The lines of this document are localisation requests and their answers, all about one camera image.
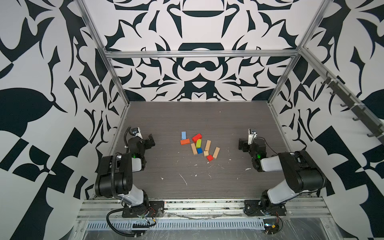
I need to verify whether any natural wood block 31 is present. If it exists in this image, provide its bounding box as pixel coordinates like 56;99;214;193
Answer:
205;140;211;151

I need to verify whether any light blue wood block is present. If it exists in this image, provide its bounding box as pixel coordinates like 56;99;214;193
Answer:
181;131;187;140

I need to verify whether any natural wood block 58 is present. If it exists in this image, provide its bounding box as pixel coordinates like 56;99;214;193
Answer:
213;147;220;159

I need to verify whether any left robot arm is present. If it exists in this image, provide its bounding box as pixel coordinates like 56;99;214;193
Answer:
95;134;156;215

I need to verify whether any right circuit board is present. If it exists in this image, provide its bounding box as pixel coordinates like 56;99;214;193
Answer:
264;218;284;236

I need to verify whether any white slotted cable duct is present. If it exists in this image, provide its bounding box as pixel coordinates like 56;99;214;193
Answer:
85;218;266;231

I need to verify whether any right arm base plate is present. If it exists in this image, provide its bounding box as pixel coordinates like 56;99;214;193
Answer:
244;199;287;217

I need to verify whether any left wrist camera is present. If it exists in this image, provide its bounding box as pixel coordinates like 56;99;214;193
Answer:
130;127;143;139

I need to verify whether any natural wood block 29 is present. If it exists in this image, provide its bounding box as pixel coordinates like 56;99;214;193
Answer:
191;143;198;155

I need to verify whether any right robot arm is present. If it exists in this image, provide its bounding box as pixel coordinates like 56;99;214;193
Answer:
239;137;328;217

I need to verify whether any orange wood block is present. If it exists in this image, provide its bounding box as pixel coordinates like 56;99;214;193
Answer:
180;139;191;145

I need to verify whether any lime green wood block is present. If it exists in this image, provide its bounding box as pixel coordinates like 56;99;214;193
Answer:
196;139;202;149

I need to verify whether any red arch wood block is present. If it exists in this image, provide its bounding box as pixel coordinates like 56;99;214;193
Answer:
192;134;202;143

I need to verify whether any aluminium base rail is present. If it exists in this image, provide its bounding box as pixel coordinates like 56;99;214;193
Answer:
77;197;332;221

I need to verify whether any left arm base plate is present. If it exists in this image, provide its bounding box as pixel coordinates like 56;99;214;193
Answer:
122;201;165;218

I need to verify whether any small red wood cube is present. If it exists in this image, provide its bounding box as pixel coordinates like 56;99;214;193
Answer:
207;155;214;162

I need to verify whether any aluminium frame crossbar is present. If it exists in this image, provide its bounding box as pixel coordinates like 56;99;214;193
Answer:
105;50;298;59

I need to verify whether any black hook rack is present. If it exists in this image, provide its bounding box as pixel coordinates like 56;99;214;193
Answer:
320;72;384;145

